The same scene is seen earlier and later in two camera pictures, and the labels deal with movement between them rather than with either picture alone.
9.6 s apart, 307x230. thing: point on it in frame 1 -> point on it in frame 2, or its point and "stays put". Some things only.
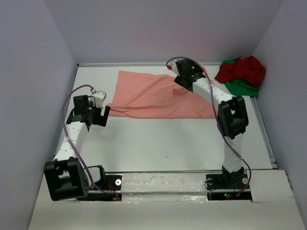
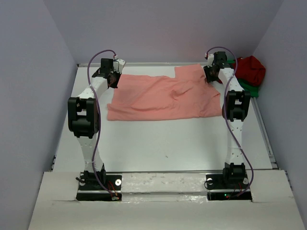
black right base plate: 228,187 stays put
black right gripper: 177,79 -> 208,77
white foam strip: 143,188 stays put
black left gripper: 100,120 -> 114,85
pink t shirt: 138,95 stays put
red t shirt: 247,68 stays put
